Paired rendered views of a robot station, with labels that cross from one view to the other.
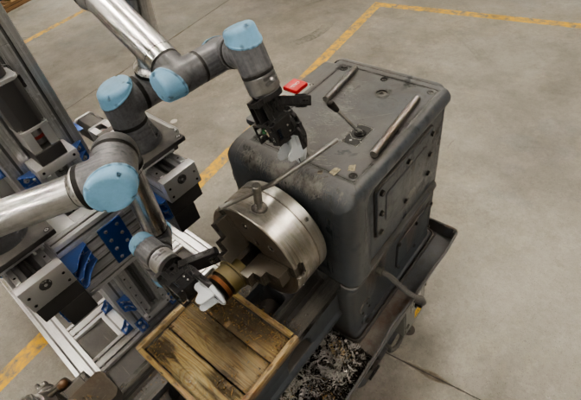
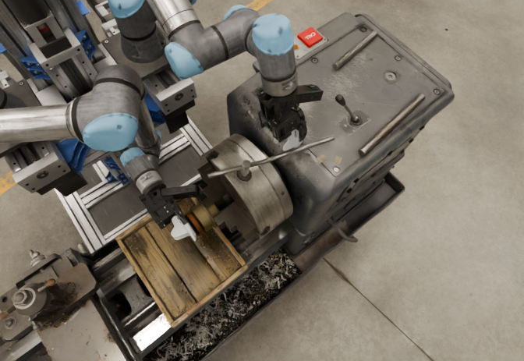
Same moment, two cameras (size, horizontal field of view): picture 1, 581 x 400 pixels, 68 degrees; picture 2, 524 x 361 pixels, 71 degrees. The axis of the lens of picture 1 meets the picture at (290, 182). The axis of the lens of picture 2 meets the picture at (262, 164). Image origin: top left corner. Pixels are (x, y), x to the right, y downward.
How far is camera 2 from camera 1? 0.38 m
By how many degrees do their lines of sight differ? 21
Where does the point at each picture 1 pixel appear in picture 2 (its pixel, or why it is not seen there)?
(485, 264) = (414, 199)
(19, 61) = not seen: outside the picture
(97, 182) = (97, 132)
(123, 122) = (131, 31)
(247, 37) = (278, 44)
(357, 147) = (349, 136)
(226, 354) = (187, 263)
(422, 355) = (338, 257)
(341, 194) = (320, 185)
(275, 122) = (281, 120)
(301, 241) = (272, 210)
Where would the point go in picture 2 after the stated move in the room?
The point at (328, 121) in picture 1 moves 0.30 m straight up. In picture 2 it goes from (331, 94) to (358, 15)
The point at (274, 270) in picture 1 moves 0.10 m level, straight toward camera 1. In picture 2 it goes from (243, 226) to (244, 261)
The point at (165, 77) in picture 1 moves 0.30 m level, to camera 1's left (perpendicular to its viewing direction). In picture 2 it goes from (182, 58) to (27, 46)
